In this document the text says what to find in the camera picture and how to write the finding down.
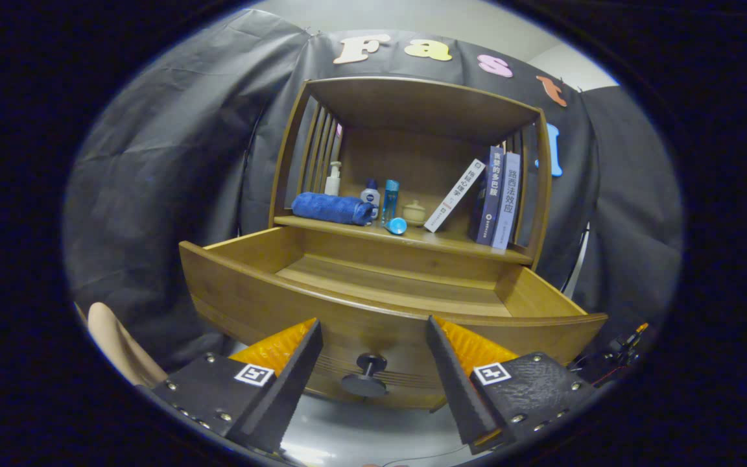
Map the white book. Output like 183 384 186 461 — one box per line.
424 159 486 234

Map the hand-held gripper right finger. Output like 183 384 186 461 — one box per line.
427 315 598 455

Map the translucent blue bottle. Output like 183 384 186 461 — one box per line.
382 180 400 224

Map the wooden cabinet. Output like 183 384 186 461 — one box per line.
179 77 609 411

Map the metal light stand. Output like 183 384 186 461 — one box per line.
562 224 591 299

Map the wooden countertop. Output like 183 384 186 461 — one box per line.
274 214 534 265

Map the white bottle blue cap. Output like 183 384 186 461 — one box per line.
361 179 381 218

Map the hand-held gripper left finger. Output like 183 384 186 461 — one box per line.
152 318 324 455

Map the light purple book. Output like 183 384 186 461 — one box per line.
492 152 521 251

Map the dark blue book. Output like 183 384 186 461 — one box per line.
474 146 505 246

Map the blue folded towel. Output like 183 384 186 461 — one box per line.
291 192 375 226

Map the black drawer knob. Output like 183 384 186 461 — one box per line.
341 353 388 398

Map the black orange device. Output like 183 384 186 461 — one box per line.
568 322 650 387

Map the wooden drawer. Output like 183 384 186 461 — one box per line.
179 226 609 411

